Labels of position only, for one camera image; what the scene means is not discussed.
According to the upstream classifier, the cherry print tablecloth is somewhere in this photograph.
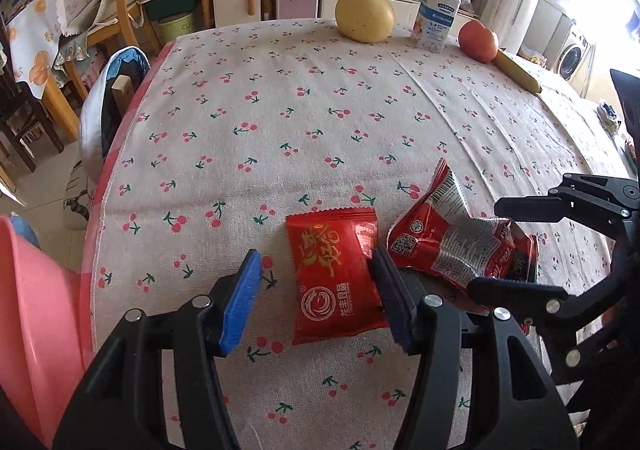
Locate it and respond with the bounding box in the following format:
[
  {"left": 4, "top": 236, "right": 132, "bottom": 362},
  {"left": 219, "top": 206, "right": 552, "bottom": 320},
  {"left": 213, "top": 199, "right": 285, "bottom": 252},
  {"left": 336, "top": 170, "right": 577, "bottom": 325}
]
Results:
[{"left": 82, "top": 19, "right": 628, "bottom": 449}]

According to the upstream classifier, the cat print floor mat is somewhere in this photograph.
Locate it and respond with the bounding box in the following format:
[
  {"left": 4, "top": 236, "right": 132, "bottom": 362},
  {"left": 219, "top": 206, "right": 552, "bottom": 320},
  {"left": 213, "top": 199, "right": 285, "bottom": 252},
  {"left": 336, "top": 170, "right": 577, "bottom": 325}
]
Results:
[{"left": 63, "top": 159, "right": 96, "bottom": 231}]

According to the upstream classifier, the yellow banana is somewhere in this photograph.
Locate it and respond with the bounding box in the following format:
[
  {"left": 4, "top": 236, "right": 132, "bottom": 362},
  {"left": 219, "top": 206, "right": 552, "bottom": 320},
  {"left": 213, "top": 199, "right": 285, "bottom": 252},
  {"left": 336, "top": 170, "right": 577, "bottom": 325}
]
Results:
[{"left": 492, "top": 51, "right": 541, "bottom": 94}]

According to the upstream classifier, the pink storage box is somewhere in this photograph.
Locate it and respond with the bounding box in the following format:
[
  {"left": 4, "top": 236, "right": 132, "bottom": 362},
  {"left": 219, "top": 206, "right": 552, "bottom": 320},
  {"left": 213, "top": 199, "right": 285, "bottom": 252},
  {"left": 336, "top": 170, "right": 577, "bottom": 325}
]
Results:
[{"left": 275, "top": 0, "right": 319, "bottom": 19}]

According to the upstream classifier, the washing machine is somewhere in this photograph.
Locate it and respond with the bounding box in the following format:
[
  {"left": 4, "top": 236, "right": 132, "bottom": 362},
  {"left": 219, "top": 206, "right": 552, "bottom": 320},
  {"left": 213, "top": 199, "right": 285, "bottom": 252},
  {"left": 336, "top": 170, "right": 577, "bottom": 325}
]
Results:
[{"left": 544, "top": 25, "right": 594, "bottom": 92}]

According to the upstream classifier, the white milk bottle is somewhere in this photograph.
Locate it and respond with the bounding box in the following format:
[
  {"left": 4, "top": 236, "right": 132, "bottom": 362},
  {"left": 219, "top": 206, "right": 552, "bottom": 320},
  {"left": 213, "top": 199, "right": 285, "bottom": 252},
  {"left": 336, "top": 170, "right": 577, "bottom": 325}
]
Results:
[{"left": 411, "top": 0, "right": 461, "bottom": 53}]

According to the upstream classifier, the yellow pear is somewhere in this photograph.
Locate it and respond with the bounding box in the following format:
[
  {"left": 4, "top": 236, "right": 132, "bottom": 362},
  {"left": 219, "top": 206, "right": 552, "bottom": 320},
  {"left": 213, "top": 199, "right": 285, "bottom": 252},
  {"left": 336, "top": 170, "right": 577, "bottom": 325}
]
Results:
[{"left": 335, "top": 0, "right": 396, "bottom": 44}]

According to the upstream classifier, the green waste bin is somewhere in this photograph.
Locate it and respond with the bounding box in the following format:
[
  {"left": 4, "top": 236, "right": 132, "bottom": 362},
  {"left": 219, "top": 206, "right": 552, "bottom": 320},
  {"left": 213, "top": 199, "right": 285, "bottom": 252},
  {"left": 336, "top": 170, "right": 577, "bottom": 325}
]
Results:
[{"left": 153, "top": 12, "right": 195, "bottom": 44}]

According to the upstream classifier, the pink plastic bucket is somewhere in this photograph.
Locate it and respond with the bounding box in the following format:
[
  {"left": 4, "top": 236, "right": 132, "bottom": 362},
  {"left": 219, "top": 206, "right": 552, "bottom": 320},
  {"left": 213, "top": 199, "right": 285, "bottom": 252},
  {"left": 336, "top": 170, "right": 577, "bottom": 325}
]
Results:
[{"left": 1, "top": 216, "right": 91, "bottom": 449}]

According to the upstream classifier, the blue white stool cushion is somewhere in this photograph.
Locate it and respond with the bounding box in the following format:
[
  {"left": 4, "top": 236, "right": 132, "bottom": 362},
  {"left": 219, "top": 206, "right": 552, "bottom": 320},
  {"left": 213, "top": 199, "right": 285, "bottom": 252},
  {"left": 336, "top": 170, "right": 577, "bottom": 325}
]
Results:
[{"left": 78, "top": 46, "right": 151, "bottom": 184}]

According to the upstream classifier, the red snack packet gold print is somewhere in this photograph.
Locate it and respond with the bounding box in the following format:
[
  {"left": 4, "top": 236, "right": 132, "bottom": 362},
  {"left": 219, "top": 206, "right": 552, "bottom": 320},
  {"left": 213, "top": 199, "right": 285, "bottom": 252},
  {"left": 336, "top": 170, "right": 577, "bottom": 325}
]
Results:
[{"left": 285, "top": 207, "right": 387, "bottom": 345}]

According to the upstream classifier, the red black snack wrapper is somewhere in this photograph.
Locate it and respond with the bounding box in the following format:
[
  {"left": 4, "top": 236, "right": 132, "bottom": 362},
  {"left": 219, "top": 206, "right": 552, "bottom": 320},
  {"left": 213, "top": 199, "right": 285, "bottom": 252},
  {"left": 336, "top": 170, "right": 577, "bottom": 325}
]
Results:
[{"left": 386, "top": 159, "right": 538, "bottom": 291}]

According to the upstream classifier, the red apple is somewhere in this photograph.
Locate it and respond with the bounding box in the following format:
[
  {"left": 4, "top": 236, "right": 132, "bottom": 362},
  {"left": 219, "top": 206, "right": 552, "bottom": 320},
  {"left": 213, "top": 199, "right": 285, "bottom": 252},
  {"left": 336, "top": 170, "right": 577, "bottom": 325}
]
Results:
[{"left": 458, "top": 20, "right": 498, "bottom": 64}]

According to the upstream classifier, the dark wooden chair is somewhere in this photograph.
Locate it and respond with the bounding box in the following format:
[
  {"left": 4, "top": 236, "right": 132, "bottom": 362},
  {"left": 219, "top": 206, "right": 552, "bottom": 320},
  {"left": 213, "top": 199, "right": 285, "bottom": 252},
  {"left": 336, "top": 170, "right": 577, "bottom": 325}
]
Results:
[{"left": 1, "top": 73, "right": 64, "bottom": 172}]

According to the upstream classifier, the dining table with orange cloth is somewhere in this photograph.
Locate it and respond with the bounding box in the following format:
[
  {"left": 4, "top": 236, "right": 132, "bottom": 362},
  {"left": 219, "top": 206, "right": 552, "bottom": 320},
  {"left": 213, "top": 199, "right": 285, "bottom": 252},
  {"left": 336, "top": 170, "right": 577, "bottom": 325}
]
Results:
[{"left": 1, "top": 0, "right": 78, "bottom": 141}]

